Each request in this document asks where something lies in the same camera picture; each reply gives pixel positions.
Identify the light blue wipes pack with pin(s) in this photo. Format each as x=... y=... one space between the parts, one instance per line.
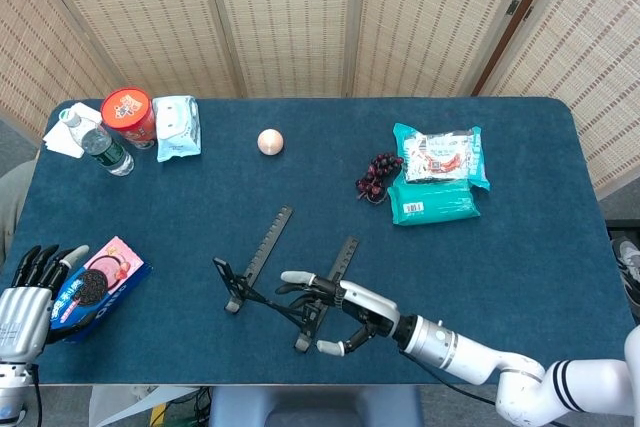
x=176 y=129

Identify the white paper sheet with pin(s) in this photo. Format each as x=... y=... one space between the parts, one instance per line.
x=62 y=139

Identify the blue table cloth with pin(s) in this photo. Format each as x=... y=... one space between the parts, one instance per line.
x=200 y=197

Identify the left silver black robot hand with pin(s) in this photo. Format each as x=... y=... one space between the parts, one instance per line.
x=22 y=317

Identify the teal barcode snack pack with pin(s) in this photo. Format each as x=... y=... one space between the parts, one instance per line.
x=440 y=202

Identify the red instant noodle cup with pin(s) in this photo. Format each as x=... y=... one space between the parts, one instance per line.
x=127 y=109

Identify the teal clear-window snack pack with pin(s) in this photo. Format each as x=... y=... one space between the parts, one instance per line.
x=440 y=157

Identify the clear green-label water bottle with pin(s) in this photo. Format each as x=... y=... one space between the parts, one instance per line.
x=107 y=149

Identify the bamboo folding screen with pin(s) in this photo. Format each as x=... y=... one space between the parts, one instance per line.
x=285 y=22

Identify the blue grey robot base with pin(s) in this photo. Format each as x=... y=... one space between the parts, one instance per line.
x=315 y=407

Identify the brown wooden post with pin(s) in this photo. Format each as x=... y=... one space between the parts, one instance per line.
x=520 y=22

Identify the dark red grape bunch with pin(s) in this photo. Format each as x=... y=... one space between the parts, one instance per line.
x=377 y=172

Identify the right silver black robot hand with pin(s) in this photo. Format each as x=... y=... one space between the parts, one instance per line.
x=372 y=304

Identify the blue pink Oreo box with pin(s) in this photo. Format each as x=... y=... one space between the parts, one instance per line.
x=107 y=277

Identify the pale pink ball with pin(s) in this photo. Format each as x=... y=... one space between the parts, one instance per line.
x=270 y=142

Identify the grey black sneaker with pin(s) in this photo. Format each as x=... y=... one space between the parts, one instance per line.
x=627 y=267

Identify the black metal hinge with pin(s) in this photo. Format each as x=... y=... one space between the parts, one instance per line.
x=528 y=13
x=512 y=7

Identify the black folding laptop stand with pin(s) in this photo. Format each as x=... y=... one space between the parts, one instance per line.
x=267 y=244

